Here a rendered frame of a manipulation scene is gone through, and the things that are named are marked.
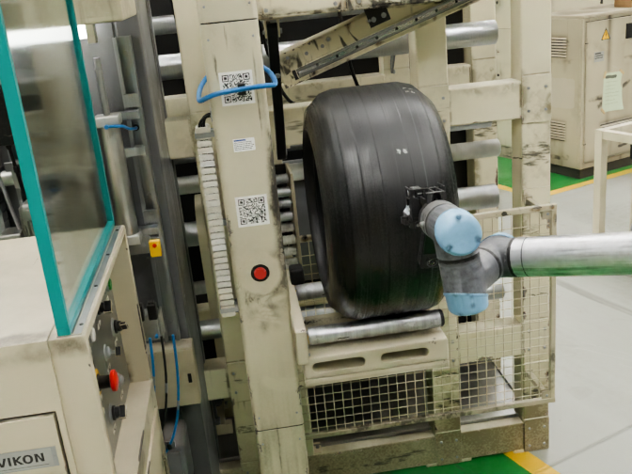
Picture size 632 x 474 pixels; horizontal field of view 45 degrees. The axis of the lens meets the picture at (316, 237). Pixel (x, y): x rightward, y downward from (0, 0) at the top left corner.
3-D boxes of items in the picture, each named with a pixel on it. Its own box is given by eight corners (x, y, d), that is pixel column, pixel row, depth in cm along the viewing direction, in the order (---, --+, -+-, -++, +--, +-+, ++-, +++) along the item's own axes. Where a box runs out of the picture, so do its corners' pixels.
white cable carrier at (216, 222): (222, 317, 192) (194, 128, 176) (221, 309, 196) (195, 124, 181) (240, 315, 192) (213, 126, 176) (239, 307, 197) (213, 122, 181)
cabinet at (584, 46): (581, 181, 603) (585, 16, 563) (529, 168, 652) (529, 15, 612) (661, 159, 642) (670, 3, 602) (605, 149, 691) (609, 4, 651)
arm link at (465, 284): (505, 295, 143) (495, 239, 140) (479, 320, 134) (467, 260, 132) (466, 295, 148) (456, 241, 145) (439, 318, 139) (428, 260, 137)
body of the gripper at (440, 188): (438, 181, 157) (456, 190, 145) (441, 223, 159) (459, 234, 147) (402, 185, 156) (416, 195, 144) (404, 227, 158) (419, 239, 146)
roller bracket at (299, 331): (298, 367, 185) (293, 330, 181) (283, 302, 222) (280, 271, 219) (311, 365, 185) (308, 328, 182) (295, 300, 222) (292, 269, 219)
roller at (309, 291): (293, 305, 215) (292, 292, 212) (292, 294, 218) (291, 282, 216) (416, 288, 218) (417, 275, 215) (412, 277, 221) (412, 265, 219)
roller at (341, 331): (305, 350, 188) (304, 336, 186) (303, 338, 192) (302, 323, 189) (444, 330, 191) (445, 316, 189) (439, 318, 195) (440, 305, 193)
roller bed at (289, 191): (237, 278, 229) (224, 181, 220) (235, 261, 243) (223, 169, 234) (303, 269, 231) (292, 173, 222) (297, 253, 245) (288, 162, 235)
